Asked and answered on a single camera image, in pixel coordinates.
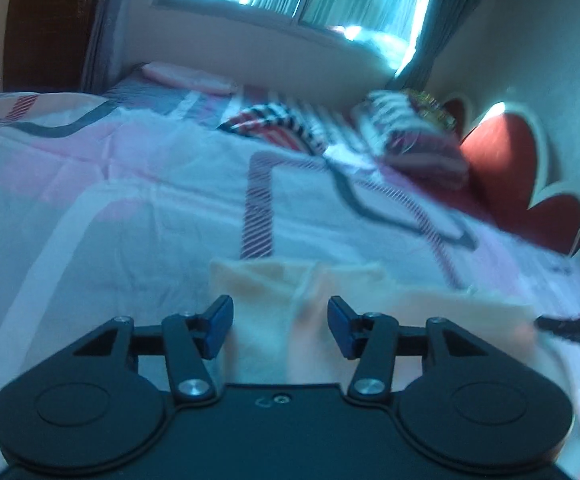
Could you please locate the striped bed sheet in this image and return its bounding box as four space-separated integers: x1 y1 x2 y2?
102 76 371 161

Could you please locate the brown wooden wardrobe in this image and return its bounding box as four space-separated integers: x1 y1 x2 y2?
2 0 107 95

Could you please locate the pink and blue patterned bedspread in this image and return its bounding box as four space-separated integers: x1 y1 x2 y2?
0 91 580 480

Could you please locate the black and white striped cloth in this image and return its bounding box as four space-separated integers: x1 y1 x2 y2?
218 102 331 157

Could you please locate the gold patterned item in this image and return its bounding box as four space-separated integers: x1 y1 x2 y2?
402 89 459 132

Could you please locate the red heart-shaped headboard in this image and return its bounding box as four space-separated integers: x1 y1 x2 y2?
442 97 580 261

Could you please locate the white knitted sweater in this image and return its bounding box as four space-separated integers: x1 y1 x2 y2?
209 259 540 386

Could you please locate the grey curtain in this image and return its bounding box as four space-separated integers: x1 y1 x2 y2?
81 0 181 95
394 0 503 92

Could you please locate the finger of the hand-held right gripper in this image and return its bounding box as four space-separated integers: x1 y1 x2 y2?
534 314 580 347

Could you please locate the pink pillow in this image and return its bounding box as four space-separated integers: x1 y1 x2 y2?
142 61 239 96

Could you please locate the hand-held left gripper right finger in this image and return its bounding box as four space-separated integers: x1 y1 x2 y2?
327 296 490 403

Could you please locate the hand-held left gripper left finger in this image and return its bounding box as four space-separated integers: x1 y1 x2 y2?
72 295 234 405

